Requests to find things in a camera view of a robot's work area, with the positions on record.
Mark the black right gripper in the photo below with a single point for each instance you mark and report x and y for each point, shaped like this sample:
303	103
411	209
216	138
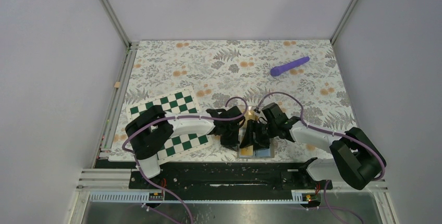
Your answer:
259	143

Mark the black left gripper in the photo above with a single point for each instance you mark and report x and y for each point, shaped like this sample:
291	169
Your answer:
233	143

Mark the grey card holder wallet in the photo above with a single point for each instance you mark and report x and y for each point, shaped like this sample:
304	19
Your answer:
261	153

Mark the gold VIP card stack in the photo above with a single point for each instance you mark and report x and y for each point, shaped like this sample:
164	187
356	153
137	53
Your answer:
252	115

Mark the clear acrylic card box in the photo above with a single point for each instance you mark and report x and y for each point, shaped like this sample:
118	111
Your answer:
243	108

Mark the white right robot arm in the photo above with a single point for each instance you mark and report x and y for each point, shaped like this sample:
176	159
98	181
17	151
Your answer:
355	160

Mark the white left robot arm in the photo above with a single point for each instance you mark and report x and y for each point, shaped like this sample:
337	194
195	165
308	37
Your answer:
150	131

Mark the green white chessboard mat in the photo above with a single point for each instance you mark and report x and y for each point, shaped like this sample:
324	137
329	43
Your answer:
178	101

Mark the purple cylindrical tool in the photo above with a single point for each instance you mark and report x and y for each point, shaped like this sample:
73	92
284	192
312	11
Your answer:
278	70

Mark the floral patterned table mat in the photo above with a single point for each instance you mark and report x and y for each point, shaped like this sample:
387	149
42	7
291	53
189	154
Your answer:
228	72

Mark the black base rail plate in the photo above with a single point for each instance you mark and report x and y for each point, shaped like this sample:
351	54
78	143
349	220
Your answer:
211	181

